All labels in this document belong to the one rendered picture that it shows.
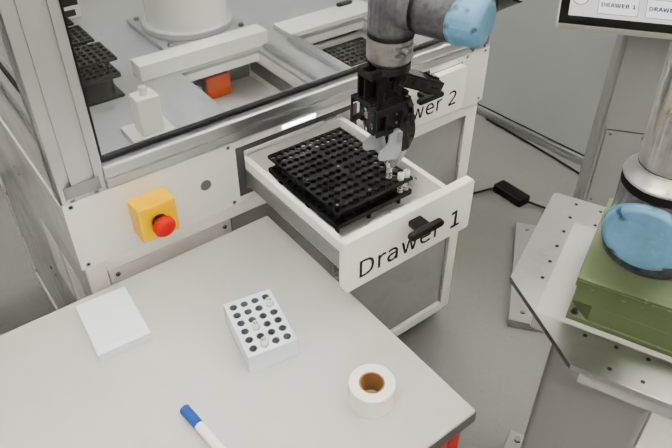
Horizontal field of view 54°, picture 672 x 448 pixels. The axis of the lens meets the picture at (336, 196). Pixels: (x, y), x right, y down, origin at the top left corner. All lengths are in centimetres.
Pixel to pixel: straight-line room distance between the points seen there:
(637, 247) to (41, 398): 90
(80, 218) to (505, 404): 132
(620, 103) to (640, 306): 95
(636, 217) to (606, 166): 116
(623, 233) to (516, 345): 123
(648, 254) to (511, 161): 199
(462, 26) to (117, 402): 75
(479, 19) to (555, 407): 80
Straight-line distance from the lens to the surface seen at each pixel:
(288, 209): 119
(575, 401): 140
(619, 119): 203
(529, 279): 126
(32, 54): 104
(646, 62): 196
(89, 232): 121
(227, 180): 128
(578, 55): 287
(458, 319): 220
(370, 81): 108
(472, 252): 244
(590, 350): 118
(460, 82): 158
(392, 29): 103
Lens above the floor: 161
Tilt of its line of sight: 37 degrees down
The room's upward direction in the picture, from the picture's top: straight up
